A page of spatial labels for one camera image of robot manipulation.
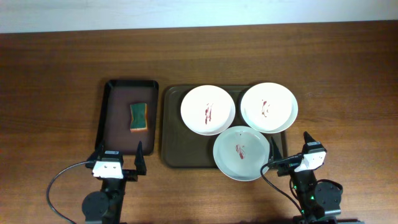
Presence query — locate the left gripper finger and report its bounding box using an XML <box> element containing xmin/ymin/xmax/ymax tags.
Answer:
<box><xmin>87</xmin><ymin>140</ymin><xmax>104</xmax><ymax>162</ymax></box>
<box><xmin>134</xmin><ymin>141</ymin><xmax>147</xmax><ymax>175</ymax></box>

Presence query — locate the white plate front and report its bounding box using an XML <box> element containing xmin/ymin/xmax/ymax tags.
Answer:
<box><xmin>213</xmin><ymin>126</ymin><xmax>271</xmax><ymax>182</ymax></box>

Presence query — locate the white plate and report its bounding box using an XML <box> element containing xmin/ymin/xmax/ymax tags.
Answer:
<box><xmin>180</xmin><ymin>85</ymin><xmax>236</xmax><ymax>136</ymax></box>
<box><xmin>213</xmin><ymin>126</ymin><xmax>271</xmax><ymax>182</ymax></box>
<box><xmin>240</xmin><ymin>82</ymin><xmax>299</xmax><ymax>134</ymax></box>

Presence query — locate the green orange sponge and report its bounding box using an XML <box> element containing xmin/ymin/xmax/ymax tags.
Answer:
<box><xmin>130</xmin><ymin>103</ymin><xmax>148</xmax><ymax>133</ymax></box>

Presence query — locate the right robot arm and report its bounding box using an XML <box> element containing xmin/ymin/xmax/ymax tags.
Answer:
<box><xmin>263</xmin><ymin>132</ymin><xmax>343</xmax><ymax>223</ymax></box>

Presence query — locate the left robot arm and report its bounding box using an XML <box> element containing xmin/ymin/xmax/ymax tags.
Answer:
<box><xmin>81</xmin><ymin>142</ymin><xmax>147</xmax><ymax>224</ymax></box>

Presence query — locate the small black tray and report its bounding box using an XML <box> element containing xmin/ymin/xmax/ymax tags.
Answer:
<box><xmin>95</xmin><ymin>80</ymin><xmax>159</xmax><ymax>156</ymax></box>

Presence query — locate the right black cable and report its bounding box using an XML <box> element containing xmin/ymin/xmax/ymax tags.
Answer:
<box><xmin>260</xmin><ymin>154</ymin><xmax>308</xmax><ymax>218</ymax></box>

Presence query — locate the black cable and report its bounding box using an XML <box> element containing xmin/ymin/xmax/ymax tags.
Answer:
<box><xmin>46</xmin><ymin>161</ymin><xmax>94</xmax><ymax>224</ymax></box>
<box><xmin>260</xmin><ymin>154</ymin><xmax>308</xmax><ymax>218</ymax></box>

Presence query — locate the left black cable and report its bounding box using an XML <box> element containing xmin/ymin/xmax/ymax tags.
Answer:
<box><xmin>46</xmin><ymin>161</ymin><xmax>94</xmax><ymax>224</ymax></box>

